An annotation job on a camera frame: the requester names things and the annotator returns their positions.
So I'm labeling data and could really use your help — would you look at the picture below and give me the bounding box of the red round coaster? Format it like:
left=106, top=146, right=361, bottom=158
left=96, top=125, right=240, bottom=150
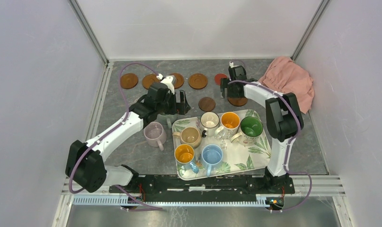
left=214, top=73, right=228, bottom=86

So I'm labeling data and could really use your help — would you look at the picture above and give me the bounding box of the brown wooden coaster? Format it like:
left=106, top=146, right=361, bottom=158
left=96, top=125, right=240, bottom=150
left=188, top=73, right=208, bottom=89
left=227, top=97, right=248, bottom=107
left=119, top=73, right=139, bottom=89
left=170, top=73, right=184, bottom=89
left=142, top=74, right=160, bottom=89

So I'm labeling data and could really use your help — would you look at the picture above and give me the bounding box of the dark walnut coaster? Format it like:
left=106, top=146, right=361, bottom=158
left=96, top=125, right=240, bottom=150
left=198, top=97, right=216, bottom=112

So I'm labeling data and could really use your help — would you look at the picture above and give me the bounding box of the pink drawstring cloth bag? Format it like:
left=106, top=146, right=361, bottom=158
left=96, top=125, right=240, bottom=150
left=258, top=56, right=315, bottom=114

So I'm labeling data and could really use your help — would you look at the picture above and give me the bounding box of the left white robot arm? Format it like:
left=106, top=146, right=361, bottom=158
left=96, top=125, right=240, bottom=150
left=65, top=82, right=191, bottom=194

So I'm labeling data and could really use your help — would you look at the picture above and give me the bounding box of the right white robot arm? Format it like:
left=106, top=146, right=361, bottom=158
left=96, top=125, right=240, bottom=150
left=220, top=62, right=303, bottom=193

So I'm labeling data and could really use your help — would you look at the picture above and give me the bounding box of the clear glass cup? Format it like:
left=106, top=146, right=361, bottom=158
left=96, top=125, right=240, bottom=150
left=215, top=126, right=229, bottom=149

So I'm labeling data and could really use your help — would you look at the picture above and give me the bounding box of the grey green ribbed mug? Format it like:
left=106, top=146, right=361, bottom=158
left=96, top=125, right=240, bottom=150
left=157, top=113, right=178, bottom=129

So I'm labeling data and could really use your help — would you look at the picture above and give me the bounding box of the cream enamel mug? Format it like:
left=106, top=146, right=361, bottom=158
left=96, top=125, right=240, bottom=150
left=198, top=112, right=220, bottom=138

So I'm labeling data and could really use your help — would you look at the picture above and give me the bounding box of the beige ceramic mug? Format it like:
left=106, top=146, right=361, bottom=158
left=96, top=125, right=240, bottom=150
left=173, top=127, right=202, bottom=148

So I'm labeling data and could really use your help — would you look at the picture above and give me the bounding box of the white mug orange inside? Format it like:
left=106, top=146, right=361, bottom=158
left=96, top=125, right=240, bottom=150
left=220, top=112, right=241, bottom=140

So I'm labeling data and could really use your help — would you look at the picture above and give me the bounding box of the pink ribbed mug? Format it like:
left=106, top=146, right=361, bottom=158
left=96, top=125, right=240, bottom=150
left=143, top=122, right=167, bottom=151

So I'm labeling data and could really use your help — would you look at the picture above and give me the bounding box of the white mug green inside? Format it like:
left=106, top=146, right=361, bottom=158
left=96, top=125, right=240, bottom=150
left=230, top=116, right=263, bottom=147

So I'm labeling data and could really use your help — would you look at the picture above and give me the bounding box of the light blue mug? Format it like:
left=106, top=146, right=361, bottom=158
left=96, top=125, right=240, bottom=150
left=201, top=144, right=223, bottom=177

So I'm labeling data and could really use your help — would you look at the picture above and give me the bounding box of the leaf patterned serving tray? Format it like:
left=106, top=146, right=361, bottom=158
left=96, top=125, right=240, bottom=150
left=172, top=109, right=272, bottom=181

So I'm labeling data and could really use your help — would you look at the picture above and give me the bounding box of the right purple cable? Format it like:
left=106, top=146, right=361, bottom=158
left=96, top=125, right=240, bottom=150
left=228, top=59, right=313, bottom=214

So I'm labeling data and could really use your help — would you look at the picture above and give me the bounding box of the purple cable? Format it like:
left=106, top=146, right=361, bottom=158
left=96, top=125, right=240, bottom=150
left=228, top=59, right=313, bottom=214
left=68, top=63, right=163, bottom=212

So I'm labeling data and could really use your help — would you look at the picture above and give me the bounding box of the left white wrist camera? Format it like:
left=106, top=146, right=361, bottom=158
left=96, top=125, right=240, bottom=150
left=156, top=73, right=177, bottom=94

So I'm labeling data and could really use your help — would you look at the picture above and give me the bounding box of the orange inside blue handle mug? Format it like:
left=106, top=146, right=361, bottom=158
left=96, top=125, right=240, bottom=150
left=174, top=144, right=199, bottom=174

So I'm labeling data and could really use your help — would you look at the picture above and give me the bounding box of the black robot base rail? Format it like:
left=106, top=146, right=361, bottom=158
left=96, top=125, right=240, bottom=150
left=123, top=175, right=295, bottom=202

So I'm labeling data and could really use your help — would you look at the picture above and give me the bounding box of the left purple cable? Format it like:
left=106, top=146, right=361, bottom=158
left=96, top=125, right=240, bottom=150
left=68, top=63, right=163, bottom=212

